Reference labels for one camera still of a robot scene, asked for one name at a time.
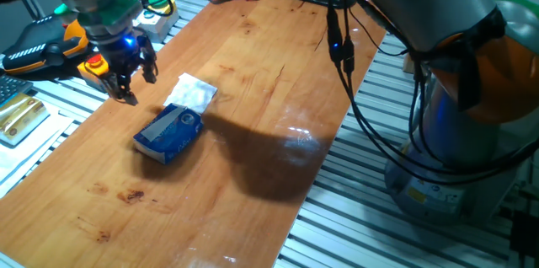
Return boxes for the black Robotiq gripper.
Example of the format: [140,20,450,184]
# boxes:
[99,34,159,107]

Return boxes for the yellow emergency stop box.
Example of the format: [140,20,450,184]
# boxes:
[77,52,111,94]

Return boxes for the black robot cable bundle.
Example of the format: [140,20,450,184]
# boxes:
[172,0,539,187]

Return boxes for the white paper sheets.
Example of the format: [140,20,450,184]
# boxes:
[0,103,81,197]

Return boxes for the black computer keyboard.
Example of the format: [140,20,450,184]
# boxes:
[0,74,34,107]

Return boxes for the flat white loose napkin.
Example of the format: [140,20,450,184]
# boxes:
[163,72,219,115]

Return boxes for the blue tissue pack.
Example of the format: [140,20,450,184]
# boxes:
[132,102,205,165]

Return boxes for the orange black teach pendant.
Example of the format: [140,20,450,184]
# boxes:
[2,14,90,76]

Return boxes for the golden snack packet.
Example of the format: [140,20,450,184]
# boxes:
[0,93,51,147]

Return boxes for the green mushroom button yellow base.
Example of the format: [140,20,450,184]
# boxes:
[147,0,178,19]

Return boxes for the glossy wooden board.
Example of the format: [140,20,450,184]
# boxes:
[0,0,387,268]

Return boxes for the grey box small green button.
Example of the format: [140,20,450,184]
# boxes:
[134,6,180,44]

